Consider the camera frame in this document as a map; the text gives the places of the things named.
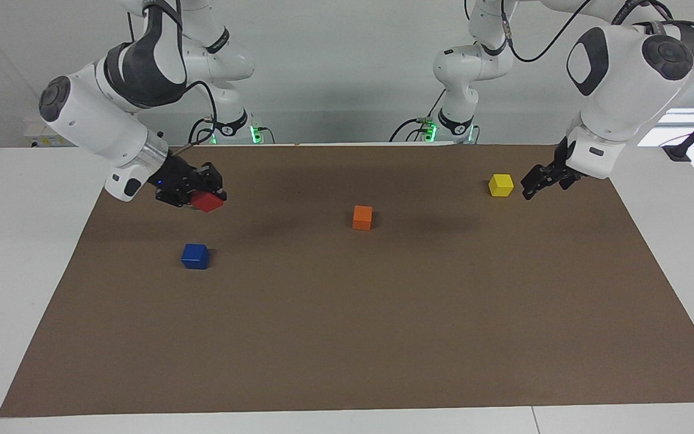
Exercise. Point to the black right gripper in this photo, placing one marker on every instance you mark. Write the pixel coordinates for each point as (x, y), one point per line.
(177, 181)

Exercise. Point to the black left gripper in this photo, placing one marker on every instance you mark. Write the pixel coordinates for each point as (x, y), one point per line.
(562, 169)

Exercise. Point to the red wooden block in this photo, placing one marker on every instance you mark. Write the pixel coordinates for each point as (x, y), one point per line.
(207, 202)

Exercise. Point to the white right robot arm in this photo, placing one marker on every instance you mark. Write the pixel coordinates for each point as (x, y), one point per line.
(94, 126)

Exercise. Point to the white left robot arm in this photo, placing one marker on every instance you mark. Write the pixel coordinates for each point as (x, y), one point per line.
(624, 90)

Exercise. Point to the yellow wooden block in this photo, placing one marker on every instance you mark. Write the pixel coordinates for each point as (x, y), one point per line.
(500, 185)

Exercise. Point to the blue wooden block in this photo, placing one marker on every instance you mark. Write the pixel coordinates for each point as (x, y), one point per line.
(195, 257)

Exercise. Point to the orange wooden block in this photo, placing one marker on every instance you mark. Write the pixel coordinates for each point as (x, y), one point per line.
(362, 217)

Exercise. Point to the white power strip box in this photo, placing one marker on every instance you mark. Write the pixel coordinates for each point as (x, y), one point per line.
(37, 141)

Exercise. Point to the brown paper table mat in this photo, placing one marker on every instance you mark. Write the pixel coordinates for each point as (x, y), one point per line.
(347, 325)

